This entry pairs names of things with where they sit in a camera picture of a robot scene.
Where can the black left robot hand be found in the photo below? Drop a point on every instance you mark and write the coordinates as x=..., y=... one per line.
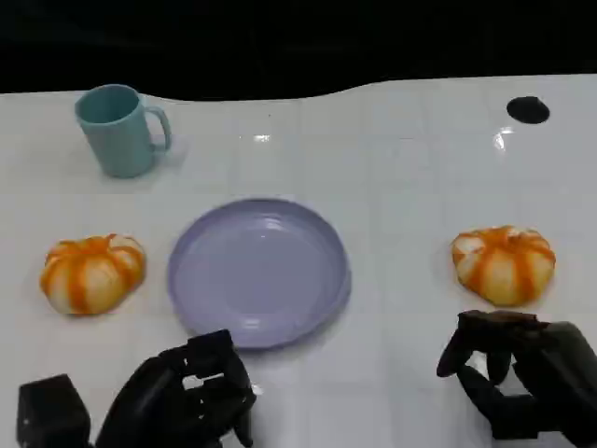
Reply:
x=172, y=401

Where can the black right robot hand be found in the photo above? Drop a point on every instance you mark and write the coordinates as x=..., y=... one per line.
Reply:
x=545, y=373

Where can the orange white toy bread roll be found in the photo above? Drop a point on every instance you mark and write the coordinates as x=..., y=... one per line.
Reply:
x=91, y=275
x=503, y=266

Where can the lilac plate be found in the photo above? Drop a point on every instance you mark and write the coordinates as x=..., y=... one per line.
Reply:
x=259, y=275

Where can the black round table grommet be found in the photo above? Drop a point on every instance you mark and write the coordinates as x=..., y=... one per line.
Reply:
x=527, y=110

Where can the pale green mug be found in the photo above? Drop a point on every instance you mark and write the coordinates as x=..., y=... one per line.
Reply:
x=119, y=140

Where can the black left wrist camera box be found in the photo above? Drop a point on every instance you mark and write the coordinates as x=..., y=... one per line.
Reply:
x=51, y=413

